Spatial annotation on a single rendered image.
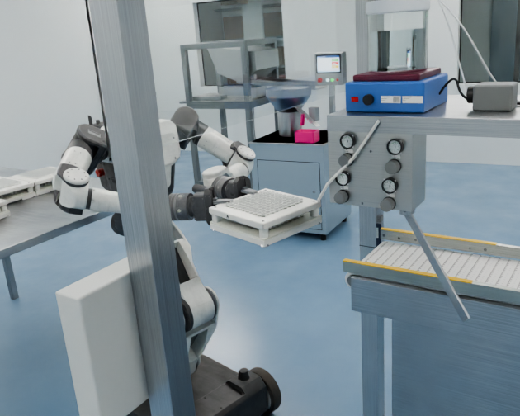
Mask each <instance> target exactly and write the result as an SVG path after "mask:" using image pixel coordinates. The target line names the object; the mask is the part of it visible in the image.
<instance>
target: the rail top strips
mask: <svg viewBox="0 0 520 416"><path fill-rule="evenodd" d="M381 229H382V230H388V231H394V232H400V233H406V234H414V232H413V231H408V230H402V229H390V228H383V227H382V228H381ZM423 234H424V235H425V236H430V237H437V238H443V239H455V240H460V241H467V242H473V243H485V244H491V245H496V244H497V243H495V242H489V241H482V240H476V239H464V238H457V237H452V236H445V235H439V234H427V233H423ZM343 262H351V263H356V264H361V265H366V266H371V267H379V268H384V269H390V270H395V271H399V272H408V273H413V274H418V275H423V276H428V277H436V278H438V277H437V274H434V273H429V272H421V271H415V270H410V269H405V268H400V267H392V266H386V265H381V264H376V263H371V262H362V261H358V260H352V259H347V258H345V259H344V260H343ZM447 277H448V279H449V280H451V281H460V282H465V283H470V284H472V282H473V280H468V279H463V278H458V277H450V276H447Z"/></svg>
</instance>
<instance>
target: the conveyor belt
mask: <svg viewBox="0 0 520 416"><path fill-rule="evenodd" d="M432 250H433V251H434V253H435V255H436V257H437V259H438V261H439V262H440V264H441V265H442V268H443V270H444V272H445V273H446V274H447V276H450V277H458V278H463V279H468V280H473V281H477V282H482V283H487V284H492V285H497V286H506V287H511V288H516V289H520V261H517V260H511V259H505V258H495V257H489V256H483V255H477V254H472V253H461V252H455V251H449V250H444V249H438V248H432ZM362 262H371V263H376V264H381V265H386V266H392V267H400V268H405V269H410V270H415V271H421V272H429V273H434V274H436V272H435V271H434V270H433V267H432V265H431V263H430V262H429V261H428V258H427V256H426V254H425V253H424V251H423V249H422V247H421V246H416V245H410V244H404V243H393V242H388V241H385V242H382V243H381V244H379V245H378V246H377V247H376V248H375V249H374V250H373V251H372V252H370V253H369V254H368V255H367V256H366V257H365V258H364V259H362ZM350 275H356V276H360V277H368V276H363V275H358V274H354V273H350V272H349V273H348V274H347V275H346V276H345V282H346V283H347V278H348V277H349V276H350ZM369 278H373V279H377V280H382V281H390V280H386V279H380V278H376V277H369ZM391 282H395V283H399V284H405V285H409V286H417V285H412V284H408V283H403V282H398V281H391ZM347 285H348V283H347ZM348 286H349V287H351V286H350V285H348ZM417 287H422V288H426V289H431V290H435V291H444V290H439V289H434V288H430V287H425V286H417ZM444 292H446V291H444ZM457 294H458V295H466V294H461V293H457ZM466 296H470V297H475V298H480V299H484V300H492V301H497V302H502V303H506V304H510V305H519V306H520V304H515V303H510V302H506V301H501V300H493V299H488V298H484V297H478V296H474V295H466Z"/></svg>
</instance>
